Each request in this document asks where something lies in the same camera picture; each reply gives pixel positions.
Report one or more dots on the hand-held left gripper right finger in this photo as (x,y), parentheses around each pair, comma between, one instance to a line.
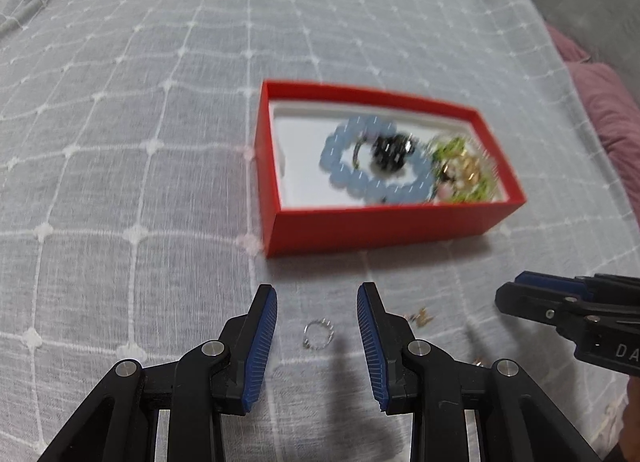
(372,347)

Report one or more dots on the grey checked blanket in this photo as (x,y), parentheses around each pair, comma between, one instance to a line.
(125,142)

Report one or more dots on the purple cushion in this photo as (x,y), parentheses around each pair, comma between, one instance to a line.
(610,102)

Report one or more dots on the gold rings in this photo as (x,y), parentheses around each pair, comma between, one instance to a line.
(470,170)

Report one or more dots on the red cardboard box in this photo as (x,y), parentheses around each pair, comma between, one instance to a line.
(350,227)

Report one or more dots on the small gold earring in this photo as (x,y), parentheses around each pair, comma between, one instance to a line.
(422,316)
(480,363)

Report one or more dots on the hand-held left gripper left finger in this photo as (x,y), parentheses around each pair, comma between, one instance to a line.
(260,347)

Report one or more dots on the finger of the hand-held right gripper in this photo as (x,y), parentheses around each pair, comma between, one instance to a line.
(530,302)
(550,282)

